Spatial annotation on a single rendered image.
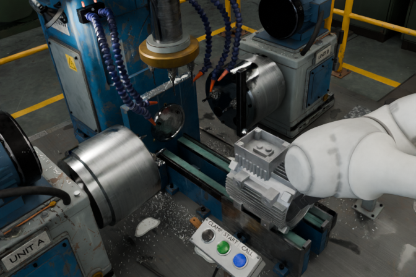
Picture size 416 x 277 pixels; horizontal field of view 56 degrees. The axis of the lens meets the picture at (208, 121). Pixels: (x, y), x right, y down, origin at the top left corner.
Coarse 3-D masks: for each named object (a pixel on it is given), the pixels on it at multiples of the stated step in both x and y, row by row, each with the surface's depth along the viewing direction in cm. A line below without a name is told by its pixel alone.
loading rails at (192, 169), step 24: (192, 144) 145; (168, 168) 140; (192, 168) 134; (216, 168) 137; (168, 192) 141; (192, 192) 136; (216, 192) 124; (216, 216) 131; (240, 216) 118; (312, 216) 115; (240, 240) 121; (264, 240) 115; (288, 240) 107; (312, 240) 117; (288, 264) 111
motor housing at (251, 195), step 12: (240, 168) 111; (276, 168) 105; (228, 180) 111; (252, 180) 108; (276, 180) 104; (288, 180) 102; (228, 192) 115; (240, 192) 110; (252, 192) 107; (252, 204) 108; (276, 204) 102; (288, 204) 101; (264, 216) 107; (276, 216) 102; (288, 216) 112; (300, 216) 112
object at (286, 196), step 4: (232, 160) 111; (232, 164) 110; (236, 164) 110; (232, 168) 110; (236, 168) 110; (284, 192) 100; (288, 192) 101; (284, 196) 100; (288, 196) 99; (292, 196) 100; (284, 200) 100; (288, 200) 99; (312, 204) 114; (284, 228) 107; (288, 228) 107; (284, 232) 106
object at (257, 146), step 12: (252, 132) 112; (264, 132) 112; (240, 144) 108; (252, 144) 112; (264, 144) 112; (276, 144) 111; (288, 144) 107; (240, 156) 109; (252, 156) 105; (264, 156) 107; (276, 156) 103; (252, 168) 108; (264, 168) 104; (264, 180) 106
